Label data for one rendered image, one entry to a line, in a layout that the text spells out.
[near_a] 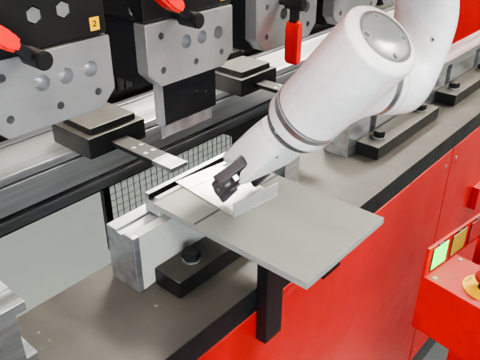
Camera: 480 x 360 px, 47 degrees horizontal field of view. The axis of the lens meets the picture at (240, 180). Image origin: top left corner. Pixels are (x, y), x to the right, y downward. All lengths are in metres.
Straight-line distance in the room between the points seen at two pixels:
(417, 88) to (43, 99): 0.39
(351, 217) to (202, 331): 0.25
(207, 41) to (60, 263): 1.77
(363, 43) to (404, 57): 0.05
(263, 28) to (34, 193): 0.46
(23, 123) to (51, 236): 1.99
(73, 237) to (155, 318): 1.77
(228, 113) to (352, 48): 0.74
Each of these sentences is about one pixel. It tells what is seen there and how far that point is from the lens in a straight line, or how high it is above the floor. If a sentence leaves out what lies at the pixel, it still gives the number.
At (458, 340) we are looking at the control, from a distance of 1.07.
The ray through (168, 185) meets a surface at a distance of 0.83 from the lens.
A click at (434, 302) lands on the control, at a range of 1.06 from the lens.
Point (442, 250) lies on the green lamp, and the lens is 1.05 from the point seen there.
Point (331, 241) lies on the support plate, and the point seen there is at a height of 1.00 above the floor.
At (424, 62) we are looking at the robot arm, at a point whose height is 1.23.
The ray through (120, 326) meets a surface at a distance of 0.78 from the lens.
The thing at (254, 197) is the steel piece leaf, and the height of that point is 1.02.
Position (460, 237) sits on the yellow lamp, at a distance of 1.09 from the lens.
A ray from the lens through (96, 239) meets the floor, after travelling 2.50.
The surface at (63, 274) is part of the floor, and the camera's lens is 2.34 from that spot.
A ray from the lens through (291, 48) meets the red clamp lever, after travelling 0.84.
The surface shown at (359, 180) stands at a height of 0.88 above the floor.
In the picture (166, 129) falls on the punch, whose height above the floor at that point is 1.09.
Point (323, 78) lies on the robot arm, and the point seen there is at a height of 1.23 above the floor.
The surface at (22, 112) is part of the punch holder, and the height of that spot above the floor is 1.20.
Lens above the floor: 1.41
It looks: 30 degrees down
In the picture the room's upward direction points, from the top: straight up
